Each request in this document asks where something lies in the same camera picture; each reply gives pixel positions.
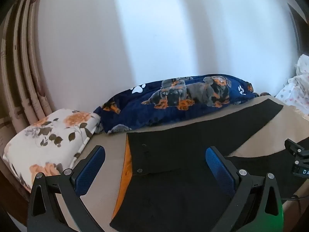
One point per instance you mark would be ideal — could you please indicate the beige bed mattress cover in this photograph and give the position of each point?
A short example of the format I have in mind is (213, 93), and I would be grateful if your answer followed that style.
(102, 195)

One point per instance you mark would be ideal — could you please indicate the white floral folded quilt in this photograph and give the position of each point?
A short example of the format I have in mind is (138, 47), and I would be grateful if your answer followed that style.
(51, 145)

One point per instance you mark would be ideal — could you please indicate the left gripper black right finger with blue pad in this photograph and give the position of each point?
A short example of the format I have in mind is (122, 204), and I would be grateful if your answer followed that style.
(255, 203)

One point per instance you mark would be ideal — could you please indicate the beige patterned curtain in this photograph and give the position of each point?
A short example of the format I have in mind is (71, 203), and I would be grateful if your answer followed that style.
(23, 98)

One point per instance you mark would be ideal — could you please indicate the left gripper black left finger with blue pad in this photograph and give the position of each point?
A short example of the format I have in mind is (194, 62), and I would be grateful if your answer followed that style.
(44, 212)

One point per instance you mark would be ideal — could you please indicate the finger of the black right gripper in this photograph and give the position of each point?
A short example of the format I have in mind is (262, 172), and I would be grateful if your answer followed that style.
(293, 147)

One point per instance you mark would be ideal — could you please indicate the black pants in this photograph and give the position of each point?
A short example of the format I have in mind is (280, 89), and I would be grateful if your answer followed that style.
(166, 184)

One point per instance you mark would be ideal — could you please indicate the white dotted crumpled sheet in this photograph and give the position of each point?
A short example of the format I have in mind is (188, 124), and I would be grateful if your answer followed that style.
(295, 93)

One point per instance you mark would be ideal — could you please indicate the navy dog print blanket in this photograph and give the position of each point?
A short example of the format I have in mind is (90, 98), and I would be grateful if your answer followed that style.
(171, 100)

